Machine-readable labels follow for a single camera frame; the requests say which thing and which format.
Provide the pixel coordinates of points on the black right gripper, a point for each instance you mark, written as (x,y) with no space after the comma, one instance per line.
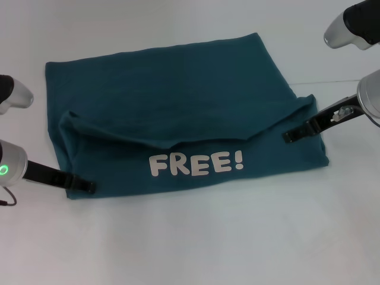
(326,120)

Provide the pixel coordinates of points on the blue shirt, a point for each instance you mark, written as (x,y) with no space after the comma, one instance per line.
(178,104)

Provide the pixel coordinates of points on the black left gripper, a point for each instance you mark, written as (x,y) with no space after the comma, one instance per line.
(43,175)

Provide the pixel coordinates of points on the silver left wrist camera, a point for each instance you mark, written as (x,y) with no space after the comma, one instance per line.
(16,95)

